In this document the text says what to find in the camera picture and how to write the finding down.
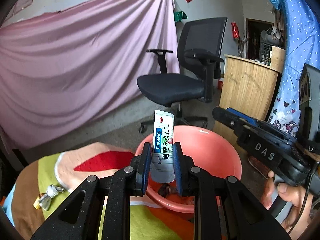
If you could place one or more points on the blue dotted fabric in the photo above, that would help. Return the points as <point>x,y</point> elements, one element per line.
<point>302,46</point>

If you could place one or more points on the green wall basket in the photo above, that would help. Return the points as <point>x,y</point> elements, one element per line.
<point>179,16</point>

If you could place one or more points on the red hanging ornament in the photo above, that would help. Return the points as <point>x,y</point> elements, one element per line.
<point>235,30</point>

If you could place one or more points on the pink plastic basin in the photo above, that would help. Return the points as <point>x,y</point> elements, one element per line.
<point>210,152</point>

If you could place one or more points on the black office chair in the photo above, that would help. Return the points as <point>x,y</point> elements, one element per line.
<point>198,51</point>

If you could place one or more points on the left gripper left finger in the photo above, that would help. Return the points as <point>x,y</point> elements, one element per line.
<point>100,203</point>

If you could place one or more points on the wooden cabinet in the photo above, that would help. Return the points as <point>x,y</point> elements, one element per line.
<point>249,86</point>

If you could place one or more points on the pink hanging sheet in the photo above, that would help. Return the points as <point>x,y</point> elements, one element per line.
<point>62,70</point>

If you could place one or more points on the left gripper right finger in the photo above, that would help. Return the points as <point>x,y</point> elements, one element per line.
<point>223,200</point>

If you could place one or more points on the colourful patchwork blanket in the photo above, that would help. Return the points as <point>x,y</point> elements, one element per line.
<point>68,169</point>

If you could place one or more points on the person's right hand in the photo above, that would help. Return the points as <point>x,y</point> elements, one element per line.
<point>293,224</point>

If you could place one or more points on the white medicine sachet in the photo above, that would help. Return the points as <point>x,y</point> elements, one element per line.
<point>162,168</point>

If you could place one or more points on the grey wrapper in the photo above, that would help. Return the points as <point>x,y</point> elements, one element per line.
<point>44,200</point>

